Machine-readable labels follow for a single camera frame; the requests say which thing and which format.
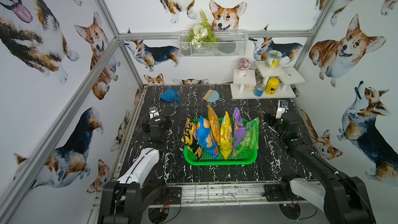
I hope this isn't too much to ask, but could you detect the green cucumber chips bag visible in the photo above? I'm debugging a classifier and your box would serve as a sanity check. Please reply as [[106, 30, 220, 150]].
[[233, 118, 260, 157]]

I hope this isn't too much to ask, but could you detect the purple Krax snack bag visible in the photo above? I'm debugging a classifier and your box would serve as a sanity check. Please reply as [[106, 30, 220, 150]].
[[232, 107, 246, 151]]

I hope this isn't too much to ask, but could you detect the yellow Lays chips bag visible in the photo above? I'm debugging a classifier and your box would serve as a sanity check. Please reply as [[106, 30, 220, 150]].
[[220, 112, 232, 160]]

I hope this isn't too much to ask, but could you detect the orange chips bag silver stripe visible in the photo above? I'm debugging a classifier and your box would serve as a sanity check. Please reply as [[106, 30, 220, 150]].
[[207, 105, 221, 146]]

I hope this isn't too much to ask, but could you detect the blue Lays chips bag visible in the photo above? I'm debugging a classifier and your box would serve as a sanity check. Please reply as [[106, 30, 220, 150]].
[[197, 116, 218, 160]]

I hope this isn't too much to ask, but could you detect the black Lays chips bag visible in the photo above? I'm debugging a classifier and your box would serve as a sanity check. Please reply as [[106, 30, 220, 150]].
[[181, 117, 203, 161]]

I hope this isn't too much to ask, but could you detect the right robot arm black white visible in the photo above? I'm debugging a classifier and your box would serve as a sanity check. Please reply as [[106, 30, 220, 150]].
[[264, 113, 376, 224]]

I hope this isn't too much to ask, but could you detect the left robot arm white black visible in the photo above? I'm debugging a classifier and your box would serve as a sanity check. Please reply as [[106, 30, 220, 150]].
[[97, 116, 171, 224]]

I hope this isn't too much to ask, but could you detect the green plastic basket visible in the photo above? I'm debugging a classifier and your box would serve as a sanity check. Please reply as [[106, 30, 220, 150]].
[[183, 117, 259, 166]]

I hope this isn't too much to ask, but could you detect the blue glitter can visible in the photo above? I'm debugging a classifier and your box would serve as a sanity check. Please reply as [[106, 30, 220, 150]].
[[254, 83, 265, 97]]

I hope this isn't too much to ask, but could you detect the yellow canister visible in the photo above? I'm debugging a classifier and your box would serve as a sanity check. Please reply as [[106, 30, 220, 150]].
[[265, 77, 279, 95]]

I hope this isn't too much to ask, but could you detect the white tiered display shelf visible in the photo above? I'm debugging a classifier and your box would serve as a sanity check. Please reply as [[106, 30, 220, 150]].
[[230, 61, 305, 100]]

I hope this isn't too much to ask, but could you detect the pink flower in white pot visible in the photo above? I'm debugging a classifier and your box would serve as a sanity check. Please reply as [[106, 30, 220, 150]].
[[237, 58, 251, 76]]

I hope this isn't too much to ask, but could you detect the light blue hand brush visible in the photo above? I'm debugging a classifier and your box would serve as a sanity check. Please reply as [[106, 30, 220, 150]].
[[203, 89, 226, 103]]

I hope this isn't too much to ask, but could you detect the blue plastic dustpan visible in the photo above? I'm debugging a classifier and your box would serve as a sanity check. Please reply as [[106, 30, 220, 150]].
[[159, 87, 182, 102]]

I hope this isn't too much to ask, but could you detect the green and white artificial plant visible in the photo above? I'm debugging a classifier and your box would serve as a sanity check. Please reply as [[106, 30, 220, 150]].
[[185, 10, 219, 49]]

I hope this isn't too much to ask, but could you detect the white wire wall basket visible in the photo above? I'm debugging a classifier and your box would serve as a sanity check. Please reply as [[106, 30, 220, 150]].
[[178, 30, 248, 58]]

